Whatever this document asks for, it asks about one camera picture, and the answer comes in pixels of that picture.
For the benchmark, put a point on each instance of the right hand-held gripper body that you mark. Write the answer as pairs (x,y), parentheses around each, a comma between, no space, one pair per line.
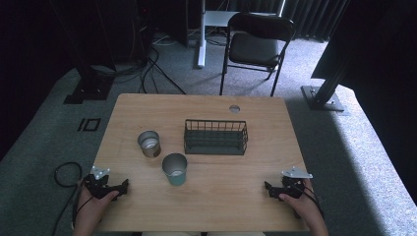
(293,187)

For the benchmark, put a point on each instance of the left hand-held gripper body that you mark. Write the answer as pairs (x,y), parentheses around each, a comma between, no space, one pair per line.
(98,187)

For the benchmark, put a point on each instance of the silver metal cup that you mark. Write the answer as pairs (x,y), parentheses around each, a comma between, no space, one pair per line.
(149,146)

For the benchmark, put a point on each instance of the teal metal cup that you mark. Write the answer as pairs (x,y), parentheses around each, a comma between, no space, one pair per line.
(174,170)

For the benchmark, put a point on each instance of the person's right hand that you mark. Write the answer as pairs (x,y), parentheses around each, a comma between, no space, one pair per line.
(306,206)

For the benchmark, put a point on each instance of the person's left hand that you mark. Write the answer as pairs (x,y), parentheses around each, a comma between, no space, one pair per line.
(90,209)

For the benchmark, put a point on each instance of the black stand with grey base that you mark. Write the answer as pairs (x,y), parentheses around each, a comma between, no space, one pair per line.
(323,98)

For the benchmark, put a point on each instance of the black stand with square base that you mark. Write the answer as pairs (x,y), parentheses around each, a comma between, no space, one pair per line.
(90,88)

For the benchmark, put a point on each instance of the black folding chair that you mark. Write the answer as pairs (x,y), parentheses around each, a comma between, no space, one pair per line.
(254,49)

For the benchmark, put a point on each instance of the large black panel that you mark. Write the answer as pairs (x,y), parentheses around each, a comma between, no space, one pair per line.
(377,49)

